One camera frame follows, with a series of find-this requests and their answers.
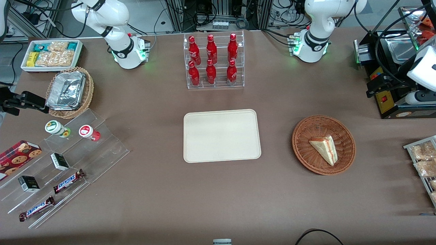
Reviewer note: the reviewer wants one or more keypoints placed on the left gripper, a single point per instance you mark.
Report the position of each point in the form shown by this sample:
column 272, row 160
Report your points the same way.
column 390, row 82

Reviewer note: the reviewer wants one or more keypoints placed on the triangular sandwich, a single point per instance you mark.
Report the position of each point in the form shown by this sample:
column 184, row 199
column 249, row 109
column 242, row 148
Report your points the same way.
column 325, row 148

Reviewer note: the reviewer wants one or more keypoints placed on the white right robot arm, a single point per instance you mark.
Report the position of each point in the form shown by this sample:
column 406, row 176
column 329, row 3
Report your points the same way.
column 115, row 10

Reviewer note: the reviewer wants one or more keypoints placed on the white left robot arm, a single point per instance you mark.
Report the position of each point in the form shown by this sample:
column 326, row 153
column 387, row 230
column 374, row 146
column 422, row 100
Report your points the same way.
column 316, row 20

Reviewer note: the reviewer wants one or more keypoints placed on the steel warmer tray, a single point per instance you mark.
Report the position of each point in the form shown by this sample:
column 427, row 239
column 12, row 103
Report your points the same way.
column 402, row 48
column 410, row 17

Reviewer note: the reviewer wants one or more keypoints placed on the oval tan wicker basket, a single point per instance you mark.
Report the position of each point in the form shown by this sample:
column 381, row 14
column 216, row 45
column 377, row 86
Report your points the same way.
column 89, row 92

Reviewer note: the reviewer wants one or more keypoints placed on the round brown wicker basket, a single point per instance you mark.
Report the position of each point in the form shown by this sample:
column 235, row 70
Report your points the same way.
column 303, row 149

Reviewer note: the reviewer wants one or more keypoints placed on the cream plastic tray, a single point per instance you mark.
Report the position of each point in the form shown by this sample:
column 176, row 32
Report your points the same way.
column 221, row 136

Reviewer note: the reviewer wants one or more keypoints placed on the black glass food warmer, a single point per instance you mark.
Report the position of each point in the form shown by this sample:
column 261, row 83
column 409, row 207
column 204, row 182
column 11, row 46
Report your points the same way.
column 386, row 103

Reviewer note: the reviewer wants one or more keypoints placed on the green lid cup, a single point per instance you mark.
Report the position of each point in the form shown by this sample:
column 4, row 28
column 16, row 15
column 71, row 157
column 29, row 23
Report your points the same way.
column 54, row 127

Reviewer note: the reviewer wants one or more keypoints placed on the stacked aluminium foil containers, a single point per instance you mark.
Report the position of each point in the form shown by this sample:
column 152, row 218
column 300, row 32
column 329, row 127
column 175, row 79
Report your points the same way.
column 66, row 90

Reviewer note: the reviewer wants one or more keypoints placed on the yellow snack pack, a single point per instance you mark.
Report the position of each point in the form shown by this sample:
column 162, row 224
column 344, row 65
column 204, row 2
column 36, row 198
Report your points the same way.
column 32, row 59

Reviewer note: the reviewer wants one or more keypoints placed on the clear bag of crackers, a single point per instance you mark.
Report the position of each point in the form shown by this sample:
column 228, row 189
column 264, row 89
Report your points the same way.
column 44, row 59
column 58, row 46
column 63, row 58

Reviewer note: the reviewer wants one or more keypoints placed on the red cookie box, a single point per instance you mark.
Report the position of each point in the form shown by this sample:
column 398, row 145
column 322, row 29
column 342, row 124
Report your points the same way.
column 17, row 158

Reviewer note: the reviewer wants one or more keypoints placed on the teal snack pack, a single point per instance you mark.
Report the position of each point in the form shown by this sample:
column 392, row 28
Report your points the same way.
column 41, row 47
column 72, row 46

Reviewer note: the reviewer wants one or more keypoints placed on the red lid cup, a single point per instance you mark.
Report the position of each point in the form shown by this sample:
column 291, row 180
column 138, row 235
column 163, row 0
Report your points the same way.
column 86, row 131

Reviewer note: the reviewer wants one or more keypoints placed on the white plastic snack bin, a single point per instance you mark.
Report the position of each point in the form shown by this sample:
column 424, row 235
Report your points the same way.
column 79, row 56

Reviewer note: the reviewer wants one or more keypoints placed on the small black box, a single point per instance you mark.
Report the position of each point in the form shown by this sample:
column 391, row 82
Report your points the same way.
column 29, row 184
column 60, row 161

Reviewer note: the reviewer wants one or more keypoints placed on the orange red food piece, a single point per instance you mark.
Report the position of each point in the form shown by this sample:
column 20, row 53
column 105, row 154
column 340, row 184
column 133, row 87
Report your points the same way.
column 428, row 21
column 430, row 37

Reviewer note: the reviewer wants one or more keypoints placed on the clear bag of pastry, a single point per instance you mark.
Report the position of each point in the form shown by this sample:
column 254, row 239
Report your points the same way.
column 426, row 168
column 424, row 151
column 433, row 184
column 434, row 197

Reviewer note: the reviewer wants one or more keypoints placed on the clear acrylic stepped display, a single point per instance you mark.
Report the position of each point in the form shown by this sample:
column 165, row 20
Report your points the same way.
column 102, row 153

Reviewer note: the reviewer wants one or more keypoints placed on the Snickers bar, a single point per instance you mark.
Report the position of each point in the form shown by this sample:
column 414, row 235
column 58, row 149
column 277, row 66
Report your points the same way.
column 36, row 208
column 68, row 181

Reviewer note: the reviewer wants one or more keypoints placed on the red cola bottle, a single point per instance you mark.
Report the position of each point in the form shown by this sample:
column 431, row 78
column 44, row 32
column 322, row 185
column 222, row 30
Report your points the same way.
column 232, row 73
column 211, row 49
column 211, row 74
column 232, row 47
column 194, row 75
column 193, row 49

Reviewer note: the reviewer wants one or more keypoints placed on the clear acrylic bottle rack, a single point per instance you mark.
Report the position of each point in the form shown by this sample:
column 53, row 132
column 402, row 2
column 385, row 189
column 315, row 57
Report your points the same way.
column 219, row 46

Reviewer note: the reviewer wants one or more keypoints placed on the white power strip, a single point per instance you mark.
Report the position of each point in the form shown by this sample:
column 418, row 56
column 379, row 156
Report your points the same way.
column 220, row 25

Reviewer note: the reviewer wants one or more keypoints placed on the small grey white device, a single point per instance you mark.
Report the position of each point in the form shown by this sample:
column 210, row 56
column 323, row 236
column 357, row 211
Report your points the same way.
column 222, row 242

